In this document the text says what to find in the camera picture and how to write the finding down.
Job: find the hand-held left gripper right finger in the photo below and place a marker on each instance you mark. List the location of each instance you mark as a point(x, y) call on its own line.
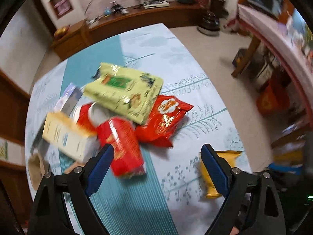
point(215, 171)

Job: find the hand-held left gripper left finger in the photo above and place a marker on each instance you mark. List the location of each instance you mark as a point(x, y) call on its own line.
point(100, 169)

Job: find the red printed box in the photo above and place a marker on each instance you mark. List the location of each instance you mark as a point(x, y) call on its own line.
point(122, 146)

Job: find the brown cardboard box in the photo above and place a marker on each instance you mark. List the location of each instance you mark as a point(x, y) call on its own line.
point(36, 170)

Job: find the yellow snack bag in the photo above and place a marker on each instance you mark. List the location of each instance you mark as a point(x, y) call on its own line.
point(226, 160)

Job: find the pale yellow carton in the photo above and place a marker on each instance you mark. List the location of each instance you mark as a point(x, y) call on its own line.
point(66, 134)

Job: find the red and white cup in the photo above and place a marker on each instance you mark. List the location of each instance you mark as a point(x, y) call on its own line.
point(86, 113)

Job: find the red flower-print snack bag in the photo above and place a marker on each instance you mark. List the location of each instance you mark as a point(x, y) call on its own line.
point(163, 120)

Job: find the yellow-green snack bag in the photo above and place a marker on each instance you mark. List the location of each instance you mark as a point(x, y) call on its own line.
point(127, 90)

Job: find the orange plastic bag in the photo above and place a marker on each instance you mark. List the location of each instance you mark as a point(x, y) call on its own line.
point(272, 98)

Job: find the brown wooden door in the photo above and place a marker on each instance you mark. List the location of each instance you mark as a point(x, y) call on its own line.
point(12, 107)

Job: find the dark box with yellow print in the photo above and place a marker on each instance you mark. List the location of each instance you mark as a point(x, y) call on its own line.
point(238, 57)

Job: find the yellow object on cabinet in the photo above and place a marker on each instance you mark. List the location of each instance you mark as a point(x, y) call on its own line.
point(61, 31)

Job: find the dark rice cooker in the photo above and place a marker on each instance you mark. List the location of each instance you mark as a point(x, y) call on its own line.
point(209, 22)

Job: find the long wooden cabinet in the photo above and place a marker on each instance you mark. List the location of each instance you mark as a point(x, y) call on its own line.
point(137, 19)

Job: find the small blue object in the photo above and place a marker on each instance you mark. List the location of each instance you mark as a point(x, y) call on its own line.
point(107, 11)

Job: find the white flat device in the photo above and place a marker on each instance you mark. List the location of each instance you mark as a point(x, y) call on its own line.
point(156, 4)

